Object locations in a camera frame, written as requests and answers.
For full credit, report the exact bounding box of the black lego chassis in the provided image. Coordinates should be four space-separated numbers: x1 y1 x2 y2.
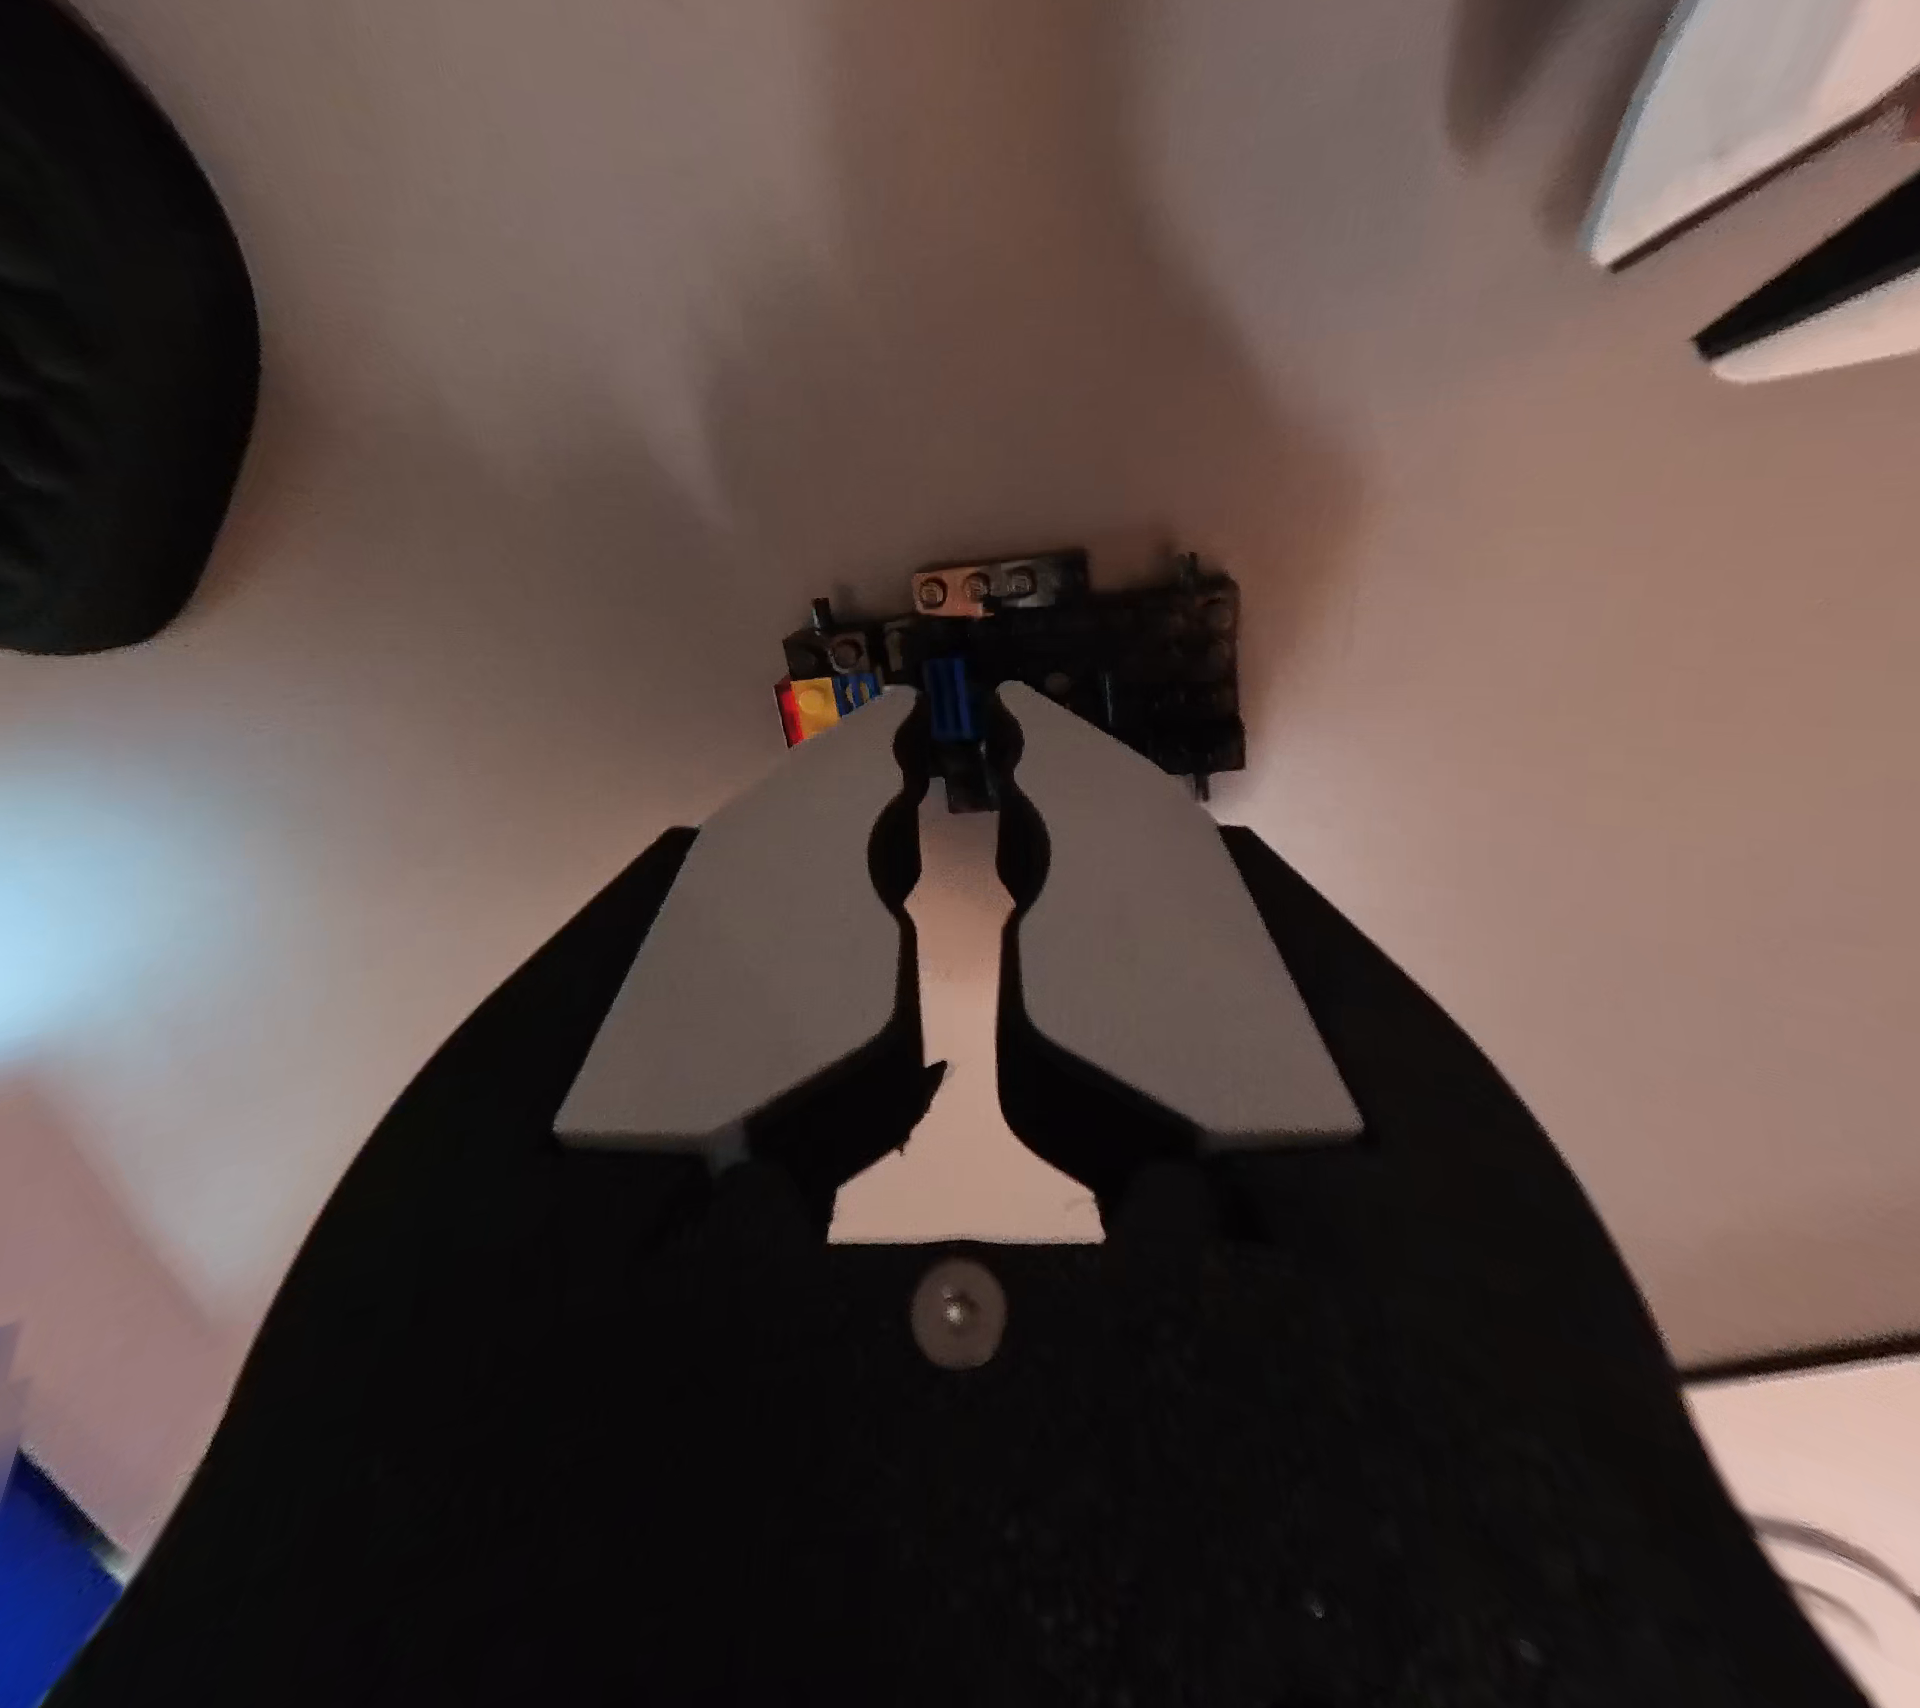
775 538 1251 798

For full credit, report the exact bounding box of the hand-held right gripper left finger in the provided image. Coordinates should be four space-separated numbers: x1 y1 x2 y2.
553 682 927 1163

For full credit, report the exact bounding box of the blue plastic bin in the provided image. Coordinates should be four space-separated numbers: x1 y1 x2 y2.
0 1447 129 1666

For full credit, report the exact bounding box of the black round cushion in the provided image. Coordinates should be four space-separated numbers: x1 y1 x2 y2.
0 0 266 664

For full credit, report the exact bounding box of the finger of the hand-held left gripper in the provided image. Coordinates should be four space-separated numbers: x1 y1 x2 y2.
1582 0 1920 275
1692 177 1920 388

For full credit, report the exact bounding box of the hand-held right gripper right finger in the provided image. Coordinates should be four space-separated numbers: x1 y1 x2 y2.
991 682 1371 1163

